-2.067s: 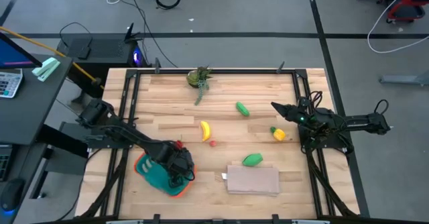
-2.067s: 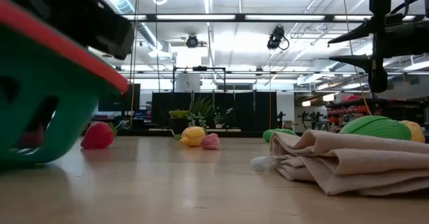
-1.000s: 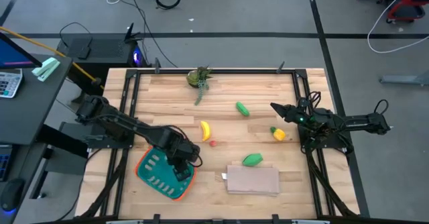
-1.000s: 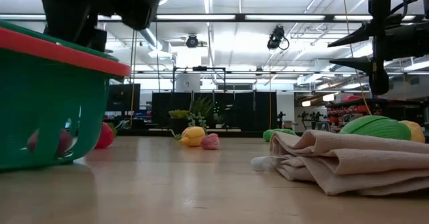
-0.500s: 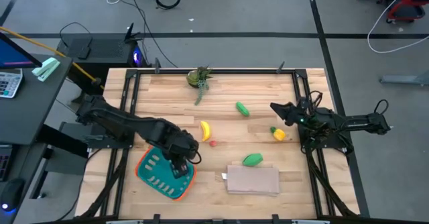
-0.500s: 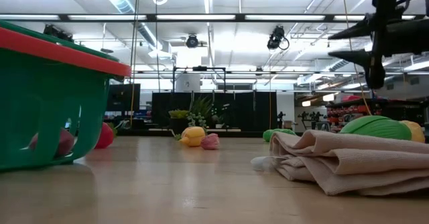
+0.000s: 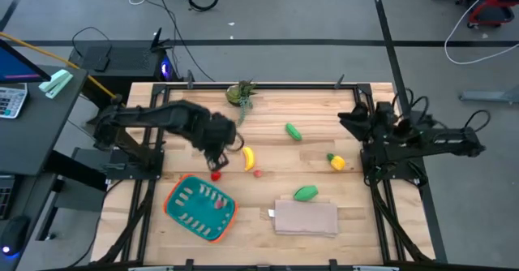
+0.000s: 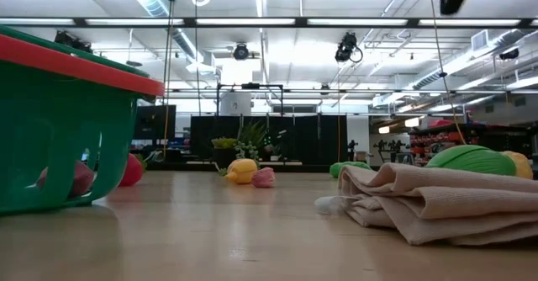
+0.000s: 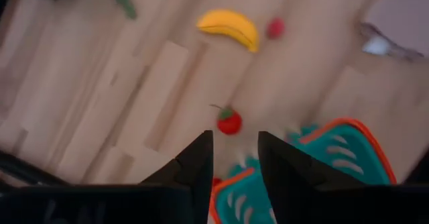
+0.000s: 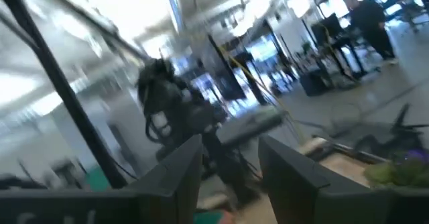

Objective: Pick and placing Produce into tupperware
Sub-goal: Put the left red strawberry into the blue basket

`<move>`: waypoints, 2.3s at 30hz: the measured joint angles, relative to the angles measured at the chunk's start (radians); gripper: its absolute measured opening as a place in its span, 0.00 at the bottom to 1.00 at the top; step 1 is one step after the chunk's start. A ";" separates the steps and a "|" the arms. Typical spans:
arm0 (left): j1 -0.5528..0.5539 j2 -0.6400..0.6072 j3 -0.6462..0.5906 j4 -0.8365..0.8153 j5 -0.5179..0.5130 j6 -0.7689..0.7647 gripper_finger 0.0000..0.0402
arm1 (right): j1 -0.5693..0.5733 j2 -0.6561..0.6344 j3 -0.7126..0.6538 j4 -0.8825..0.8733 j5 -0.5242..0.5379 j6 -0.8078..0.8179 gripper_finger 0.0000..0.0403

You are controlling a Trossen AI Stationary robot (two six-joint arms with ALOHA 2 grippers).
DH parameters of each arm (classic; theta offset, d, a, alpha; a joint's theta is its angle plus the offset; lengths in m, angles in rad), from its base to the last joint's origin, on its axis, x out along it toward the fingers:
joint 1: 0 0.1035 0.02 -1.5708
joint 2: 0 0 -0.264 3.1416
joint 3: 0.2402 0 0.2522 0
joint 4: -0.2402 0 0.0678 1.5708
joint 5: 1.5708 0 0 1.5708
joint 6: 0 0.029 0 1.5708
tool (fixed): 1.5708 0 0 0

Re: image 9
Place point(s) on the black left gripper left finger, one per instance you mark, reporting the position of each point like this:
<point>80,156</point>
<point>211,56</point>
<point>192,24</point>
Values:
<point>196,163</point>

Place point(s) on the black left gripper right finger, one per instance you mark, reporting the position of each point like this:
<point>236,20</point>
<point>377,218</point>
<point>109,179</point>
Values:
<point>288,173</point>

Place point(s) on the red toy tomato green stem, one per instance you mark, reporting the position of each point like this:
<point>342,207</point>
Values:
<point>230,123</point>

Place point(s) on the small red toy fruit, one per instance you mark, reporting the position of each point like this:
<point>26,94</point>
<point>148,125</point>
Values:
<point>216,182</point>

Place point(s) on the yellow toy banana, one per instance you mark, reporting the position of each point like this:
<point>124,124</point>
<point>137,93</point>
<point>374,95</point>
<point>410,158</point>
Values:
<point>231,25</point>

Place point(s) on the red toy strawberry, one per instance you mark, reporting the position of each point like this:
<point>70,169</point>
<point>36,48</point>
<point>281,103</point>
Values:
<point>275,28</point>

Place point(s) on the grey desk foot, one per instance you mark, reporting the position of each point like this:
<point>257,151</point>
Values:
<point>385,44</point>

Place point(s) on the black aluminium table frame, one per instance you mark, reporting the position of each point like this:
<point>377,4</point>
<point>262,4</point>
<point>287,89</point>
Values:
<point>23,170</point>

